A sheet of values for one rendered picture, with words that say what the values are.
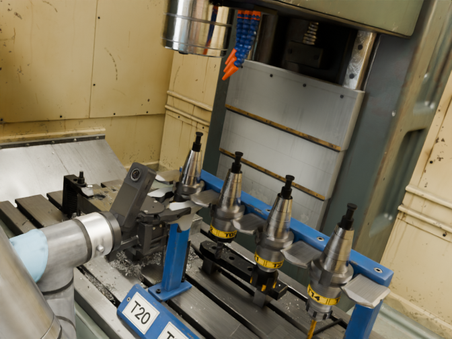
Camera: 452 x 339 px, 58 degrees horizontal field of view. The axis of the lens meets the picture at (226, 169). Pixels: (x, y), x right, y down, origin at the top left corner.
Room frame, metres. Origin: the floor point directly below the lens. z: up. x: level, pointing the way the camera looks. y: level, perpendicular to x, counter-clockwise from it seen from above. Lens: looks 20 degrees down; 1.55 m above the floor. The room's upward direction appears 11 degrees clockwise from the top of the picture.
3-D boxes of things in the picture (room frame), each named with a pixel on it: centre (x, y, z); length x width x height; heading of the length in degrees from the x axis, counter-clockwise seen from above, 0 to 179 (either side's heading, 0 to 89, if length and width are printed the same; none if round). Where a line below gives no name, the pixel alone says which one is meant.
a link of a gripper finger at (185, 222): (0.72, 0.06, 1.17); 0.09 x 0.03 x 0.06; 127
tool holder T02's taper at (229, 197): (0.69, -0.02, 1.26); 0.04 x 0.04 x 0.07
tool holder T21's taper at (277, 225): (0.62, -0.10, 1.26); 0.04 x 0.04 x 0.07
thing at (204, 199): (0.72, 0.03, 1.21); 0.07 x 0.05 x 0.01; 141
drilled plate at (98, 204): (1.07, 0.22, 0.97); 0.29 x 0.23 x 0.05; 51
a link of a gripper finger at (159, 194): (0.76, 0.11, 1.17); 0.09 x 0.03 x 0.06; 156
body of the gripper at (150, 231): (0.66, 0.15, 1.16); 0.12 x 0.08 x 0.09; 142
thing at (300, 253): (0.58, -0.15, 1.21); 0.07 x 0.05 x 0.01; 141
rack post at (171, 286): (0.83, 0.08, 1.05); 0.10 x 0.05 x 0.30; 141
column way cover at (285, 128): (1.34, -0.15, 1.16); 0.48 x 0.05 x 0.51; 51
